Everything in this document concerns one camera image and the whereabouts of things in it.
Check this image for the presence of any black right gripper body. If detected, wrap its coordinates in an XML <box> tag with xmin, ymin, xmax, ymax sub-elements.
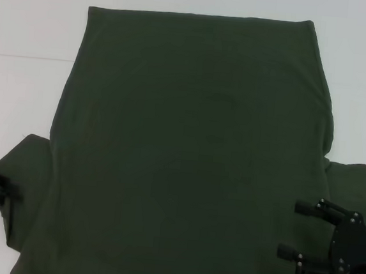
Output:
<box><xmin>326</xmin><ymin>209</ymin><xmax>366</xmax><ymax>274</ymax></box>

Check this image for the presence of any dark green t-shirt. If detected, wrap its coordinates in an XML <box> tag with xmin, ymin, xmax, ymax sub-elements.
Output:
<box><xmin>0</xmin><ymin>0</ymin><xmax>366</xmax><ymax>274</ymax></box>

